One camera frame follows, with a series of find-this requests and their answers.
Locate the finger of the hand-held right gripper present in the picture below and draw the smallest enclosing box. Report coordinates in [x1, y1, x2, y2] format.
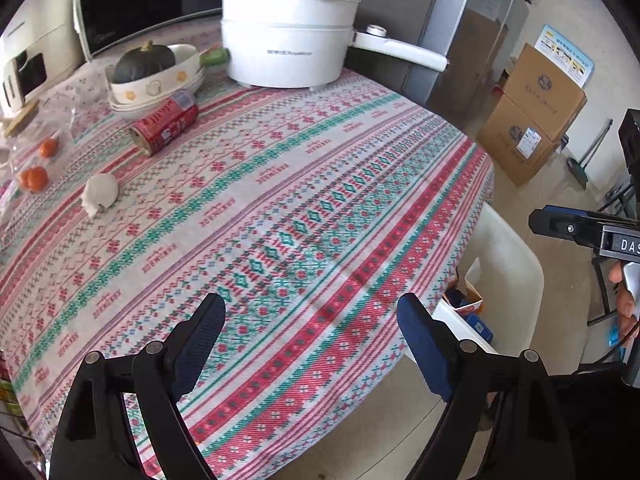
[528, 204, 607, 252]

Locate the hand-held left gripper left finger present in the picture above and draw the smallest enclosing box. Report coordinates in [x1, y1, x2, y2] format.
[47, 292, 227, 480]

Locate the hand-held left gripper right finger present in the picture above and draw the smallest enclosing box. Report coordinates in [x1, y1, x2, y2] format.
[396, 293, 576, 480]

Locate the orange and blue carton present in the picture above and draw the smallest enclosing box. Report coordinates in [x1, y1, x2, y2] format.
[442, 280, 485, 319]

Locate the person's right hand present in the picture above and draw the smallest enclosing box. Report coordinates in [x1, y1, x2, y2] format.
[609, 264, 640, 339]

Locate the black tripod stand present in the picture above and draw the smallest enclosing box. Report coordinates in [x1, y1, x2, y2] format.
[585, 185, 640, 329]

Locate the green broom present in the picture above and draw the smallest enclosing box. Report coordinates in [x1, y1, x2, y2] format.
[567, 119, 615, 191]

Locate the white plastic chair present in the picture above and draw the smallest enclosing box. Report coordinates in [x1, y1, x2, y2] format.
[402, 202, 545, 363]

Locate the cardboard box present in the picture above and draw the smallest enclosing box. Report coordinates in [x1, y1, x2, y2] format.
[502, 42, 589, 144]
[475, 95, 569, 187]

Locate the striped patterned tablecloth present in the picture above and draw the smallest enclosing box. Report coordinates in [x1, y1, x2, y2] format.
[0, 67, 496, 480]

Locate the white garlic bulb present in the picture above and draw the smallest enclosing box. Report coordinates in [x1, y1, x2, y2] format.
[82, 172, 120, 219]

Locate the person's dark clothing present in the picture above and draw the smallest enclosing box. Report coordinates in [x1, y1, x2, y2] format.
[480, 360, 640, 480]

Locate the red drink can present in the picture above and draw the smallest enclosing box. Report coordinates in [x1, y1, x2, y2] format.
[130, 89, 200, 155]

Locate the grey cabinet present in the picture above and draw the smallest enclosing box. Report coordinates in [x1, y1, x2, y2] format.
[345, 0, 531, 128]

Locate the clear plastic bag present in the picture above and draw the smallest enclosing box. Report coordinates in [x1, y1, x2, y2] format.
[7, 92, 81, 191]

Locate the dark green squash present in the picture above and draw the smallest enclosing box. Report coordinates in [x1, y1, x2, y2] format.
[112, 41, 177, 85]

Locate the white electric cooking pot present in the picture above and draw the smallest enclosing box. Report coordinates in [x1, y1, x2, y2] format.
[218, 0, 449, 89]

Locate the white countertop appliance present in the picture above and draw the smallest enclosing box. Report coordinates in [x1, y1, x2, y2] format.
[0, 0, 83, 113]

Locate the black microwave oven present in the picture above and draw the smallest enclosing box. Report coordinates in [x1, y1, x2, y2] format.
[74, 0, 281, 62]

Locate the blue wall poster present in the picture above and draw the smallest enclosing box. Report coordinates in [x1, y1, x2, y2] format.
[532, 24, 596, 89]

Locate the white saucepan with green handle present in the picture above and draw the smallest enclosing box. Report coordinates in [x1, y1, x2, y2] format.
[110, 44, 231, 106]

